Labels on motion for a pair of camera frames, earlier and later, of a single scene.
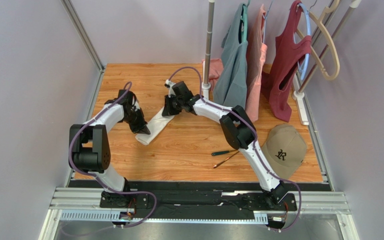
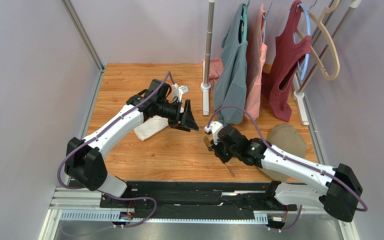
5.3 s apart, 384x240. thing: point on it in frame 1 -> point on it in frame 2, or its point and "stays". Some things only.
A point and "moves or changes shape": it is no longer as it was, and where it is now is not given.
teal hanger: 244,19 stays
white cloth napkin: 156,125 moves or changes shape
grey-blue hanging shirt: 230,88 stays
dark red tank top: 289,50 stays
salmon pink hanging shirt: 257,52 stays
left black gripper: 142,123 -> 184,121
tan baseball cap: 284,149 stays
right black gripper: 172,105 -> 219,150
